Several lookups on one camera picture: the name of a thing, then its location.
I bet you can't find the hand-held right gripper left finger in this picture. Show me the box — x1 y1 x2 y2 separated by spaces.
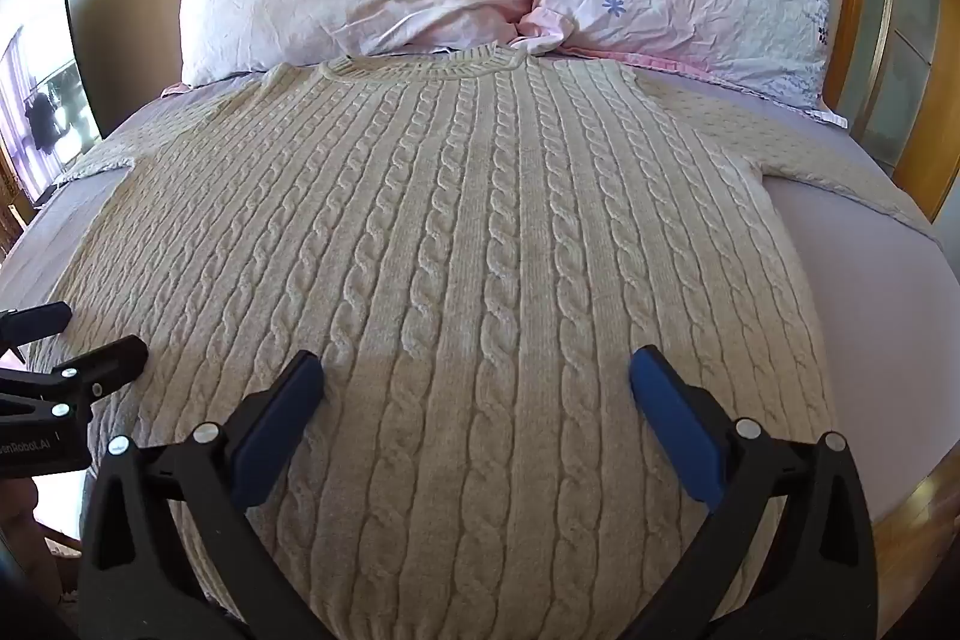
76 350 326 640

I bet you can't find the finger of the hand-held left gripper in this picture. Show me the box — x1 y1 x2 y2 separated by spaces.
0 302 73 341
0 335 149 421

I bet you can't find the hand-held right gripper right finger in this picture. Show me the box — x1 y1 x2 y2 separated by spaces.
621 345 880 640

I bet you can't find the cream cable-knit sweater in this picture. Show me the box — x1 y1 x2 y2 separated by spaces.
26 42 938 640

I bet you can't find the flat screen television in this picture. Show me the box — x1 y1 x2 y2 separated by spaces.
0 0 104 206

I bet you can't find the wooden bed frame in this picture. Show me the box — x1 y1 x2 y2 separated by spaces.
739 0 960 611

